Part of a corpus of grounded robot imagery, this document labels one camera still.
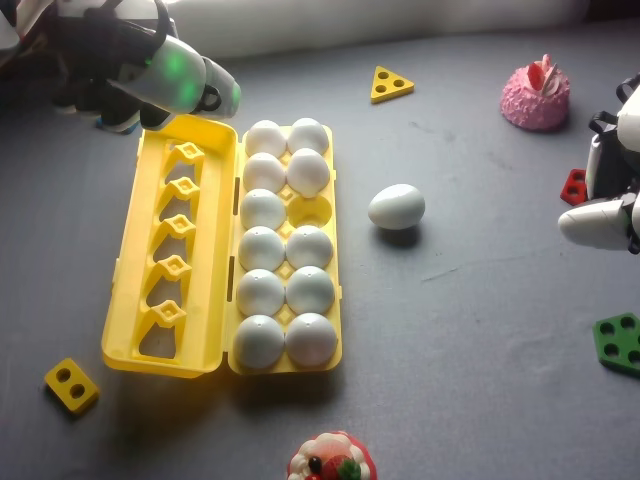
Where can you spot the pink toy cake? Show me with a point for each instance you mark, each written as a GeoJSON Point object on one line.
{"type": "Point", "coordinates": [532, 105]}

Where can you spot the red holed block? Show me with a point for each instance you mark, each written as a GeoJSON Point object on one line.
{"type": "Point", "coordinates": [570, 194]}

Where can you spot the yellow egg carton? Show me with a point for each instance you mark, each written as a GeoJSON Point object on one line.
{"type": "Point", "coordinates": [145, 250]}

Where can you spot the yellow rectangular holed block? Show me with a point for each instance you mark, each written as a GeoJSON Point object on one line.
{"type": "Point", "coordinates": [57, 382]}

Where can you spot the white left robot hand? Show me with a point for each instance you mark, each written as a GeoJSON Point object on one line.
{"type": "Point", "coordinates": [170, 75]}

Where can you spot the blue holed block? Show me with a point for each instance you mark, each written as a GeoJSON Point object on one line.
{"type": "Point", "coordinates": [117, 127]}

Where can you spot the grey table cloth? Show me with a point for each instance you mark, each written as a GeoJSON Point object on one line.
{"type": "Point", "coordinates": [475, 325]}

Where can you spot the white toy egg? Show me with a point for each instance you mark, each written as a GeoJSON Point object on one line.
{"type": "Point", "coordinates": [310, 290]}
{"type": "Point", "coordinates": [396, 206]}
{"type": "Point", "coordinates": [263, 209]}
{"type": "Point", "coordinates": [259, 341]}
{"type": "Point", "coordinates": [264, 171]}
{"type": "Point", "coordinates": [308, 171]}
{"type": "Point", "coordinates": [266, 137]}
{"type": "Point", "coordinates": [261, 246]}
{"type": "Point", "coordinates": [311, 340]}
{"type": "Point", "coordinates": [260, 291]}
{"type": "Point", "coordinates": [310, 246]}
{"type": "Point", "coordinates": [308, 135]}

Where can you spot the white backdrop sheet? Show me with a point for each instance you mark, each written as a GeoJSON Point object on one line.
{"type": "Point", "coordinates": [350, 25]}

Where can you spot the strawberry cream toy cake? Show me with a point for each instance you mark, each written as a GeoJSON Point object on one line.
{"type": "Point", "coordinates": [330, 457]}

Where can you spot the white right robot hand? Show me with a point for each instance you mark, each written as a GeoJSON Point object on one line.
{"type": "Point", "coordinates": [605, 225]}

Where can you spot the green pentagon holed block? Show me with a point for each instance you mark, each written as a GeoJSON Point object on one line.
{"type": "Point", "coordinates": [617, 345]}

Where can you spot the yellow triangle holed block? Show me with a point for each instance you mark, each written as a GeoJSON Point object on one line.
{"type": "Point", "coordinates": [400, 90]}

